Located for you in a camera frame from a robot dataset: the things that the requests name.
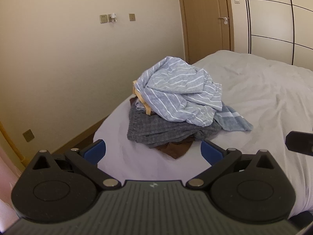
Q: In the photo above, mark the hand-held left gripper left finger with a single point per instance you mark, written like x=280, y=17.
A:
x=94, y=153

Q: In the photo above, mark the bed with white duvet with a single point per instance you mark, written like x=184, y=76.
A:
x=256, y=90

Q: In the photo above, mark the blue cloth with pale band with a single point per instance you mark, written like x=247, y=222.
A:
x=234, y=122

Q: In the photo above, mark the white plug-in device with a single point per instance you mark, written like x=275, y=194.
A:
x=113, y=17

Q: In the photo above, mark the yellow pipe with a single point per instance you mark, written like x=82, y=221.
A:
x=11, y=142

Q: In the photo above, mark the blue white striped shirt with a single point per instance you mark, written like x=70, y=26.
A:
x=171, y=98

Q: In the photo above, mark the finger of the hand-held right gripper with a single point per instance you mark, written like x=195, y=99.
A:
x=300, y=143

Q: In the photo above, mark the grey checked garment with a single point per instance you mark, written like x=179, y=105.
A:
x=151, y=129

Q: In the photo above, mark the brown garment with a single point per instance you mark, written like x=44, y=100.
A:
x=174, y=150

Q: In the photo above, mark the bronze wall socket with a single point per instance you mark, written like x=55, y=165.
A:
x=103, y=18
x=28, y=135
x=132, y=17

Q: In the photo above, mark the brown wooden door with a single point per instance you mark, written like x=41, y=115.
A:
x=203, y=17

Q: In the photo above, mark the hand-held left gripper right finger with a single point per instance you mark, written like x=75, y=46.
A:
x=210, y=153

